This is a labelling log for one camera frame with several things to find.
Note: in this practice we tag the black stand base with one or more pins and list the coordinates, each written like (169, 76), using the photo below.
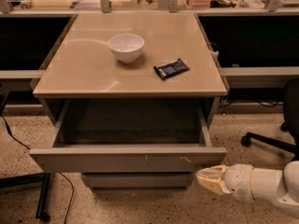
(43, 179)

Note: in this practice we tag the grey drawer cabinet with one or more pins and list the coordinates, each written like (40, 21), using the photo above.
(126, 71)

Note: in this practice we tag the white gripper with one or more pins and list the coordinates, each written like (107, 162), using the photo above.
(239, 181)

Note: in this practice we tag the grey drawer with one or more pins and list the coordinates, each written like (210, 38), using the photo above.
(129, 136)
(138, 180)

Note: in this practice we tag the grey bottom drawer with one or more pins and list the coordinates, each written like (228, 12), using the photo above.
(138, 180)

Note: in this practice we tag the white ceramic bowl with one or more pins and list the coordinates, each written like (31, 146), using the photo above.
(127, 48)

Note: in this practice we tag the grey top drawer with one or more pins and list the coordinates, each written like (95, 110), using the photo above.
(129, 136)

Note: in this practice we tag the black office chair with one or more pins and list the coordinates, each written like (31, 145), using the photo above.
(290, 124)

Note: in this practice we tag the dark blue snack packet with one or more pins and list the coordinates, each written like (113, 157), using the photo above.
(171, 69)

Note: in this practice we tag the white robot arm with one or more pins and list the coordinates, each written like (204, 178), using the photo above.
(277, 187)

